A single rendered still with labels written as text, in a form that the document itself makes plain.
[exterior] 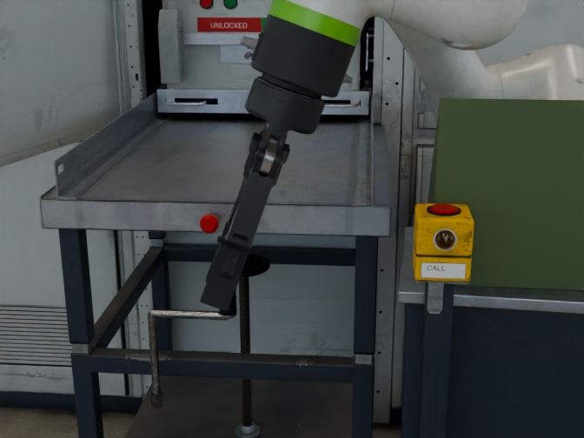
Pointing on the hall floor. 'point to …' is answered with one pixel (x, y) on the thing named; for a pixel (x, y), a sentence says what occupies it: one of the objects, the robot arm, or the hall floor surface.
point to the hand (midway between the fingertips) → (225, 268)
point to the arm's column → (503, 374)
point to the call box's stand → (435, 360)
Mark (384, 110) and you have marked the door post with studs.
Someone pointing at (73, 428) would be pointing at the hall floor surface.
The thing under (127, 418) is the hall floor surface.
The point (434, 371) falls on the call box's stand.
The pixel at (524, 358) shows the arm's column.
